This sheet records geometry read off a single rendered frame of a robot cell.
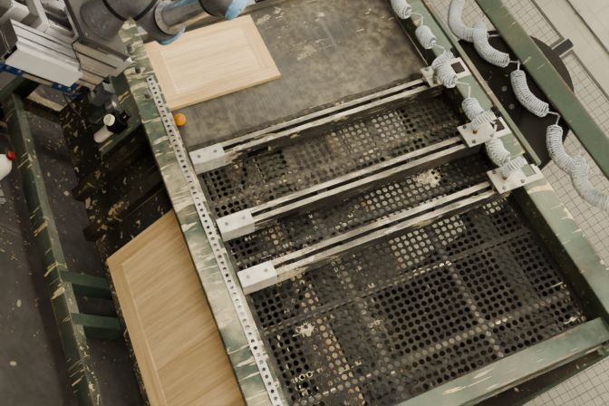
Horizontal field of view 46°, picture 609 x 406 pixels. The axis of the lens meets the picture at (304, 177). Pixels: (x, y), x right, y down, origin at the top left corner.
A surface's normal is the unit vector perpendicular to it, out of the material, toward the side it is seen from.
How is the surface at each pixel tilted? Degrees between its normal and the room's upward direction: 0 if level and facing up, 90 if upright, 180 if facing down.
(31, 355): 0
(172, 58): 55
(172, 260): 90
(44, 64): 90
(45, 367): 0
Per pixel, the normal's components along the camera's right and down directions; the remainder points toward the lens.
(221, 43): 0.03, -0.53
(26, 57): 0.44, 0.81
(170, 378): -0.50, -0.25
